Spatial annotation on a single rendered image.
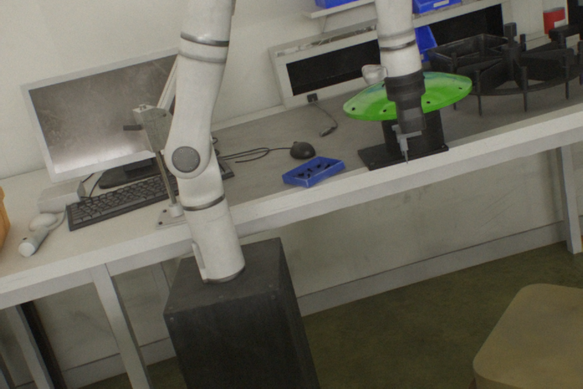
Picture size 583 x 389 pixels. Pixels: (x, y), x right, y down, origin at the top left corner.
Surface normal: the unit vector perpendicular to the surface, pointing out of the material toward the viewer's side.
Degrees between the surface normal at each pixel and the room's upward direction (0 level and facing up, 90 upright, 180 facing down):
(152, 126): 90
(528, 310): 0
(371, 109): 24
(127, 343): 90
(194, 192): 19
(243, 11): 90
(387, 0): 107
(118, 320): 90
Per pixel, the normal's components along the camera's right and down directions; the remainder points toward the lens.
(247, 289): -0.23, -0.91
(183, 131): -0.10, 0.24
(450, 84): 0.08, -0.83
